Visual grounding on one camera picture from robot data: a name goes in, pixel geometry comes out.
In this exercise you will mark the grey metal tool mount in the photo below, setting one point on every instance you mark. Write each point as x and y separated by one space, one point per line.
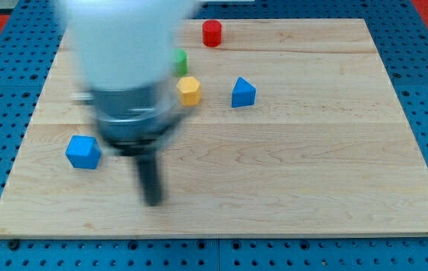
136 121

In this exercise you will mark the wooden board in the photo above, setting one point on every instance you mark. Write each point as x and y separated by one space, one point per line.
325 152

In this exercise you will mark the blue cube block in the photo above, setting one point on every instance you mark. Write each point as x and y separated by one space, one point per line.
83 152

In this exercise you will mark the yellow hexagon block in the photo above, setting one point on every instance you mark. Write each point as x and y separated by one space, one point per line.
189 91

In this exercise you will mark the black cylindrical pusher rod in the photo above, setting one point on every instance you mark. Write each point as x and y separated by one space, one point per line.
150 178

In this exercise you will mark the blue triangle block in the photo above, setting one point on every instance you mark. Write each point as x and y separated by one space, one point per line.
243 94

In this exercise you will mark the red cylinder block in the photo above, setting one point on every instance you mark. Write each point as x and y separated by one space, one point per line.
212 33

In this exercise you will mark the green cylinder block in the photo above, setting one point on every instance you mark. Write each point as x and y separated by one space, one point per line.
180 62

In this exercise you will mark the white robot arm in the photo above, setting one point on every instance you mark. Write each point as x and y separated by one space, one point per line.
125 52

